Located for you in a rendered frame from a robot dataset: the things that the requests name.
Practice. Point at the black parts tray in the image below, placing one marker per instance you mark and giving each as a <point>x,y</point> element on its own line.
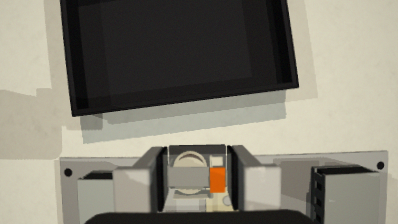
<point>122,51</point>

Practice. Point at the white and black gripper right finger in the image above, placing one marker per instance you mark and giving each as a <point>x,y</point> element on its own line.
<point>261,183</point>

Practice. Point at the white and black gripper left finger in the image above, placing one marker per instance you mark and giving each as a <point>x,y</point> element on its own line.
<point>140,188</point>

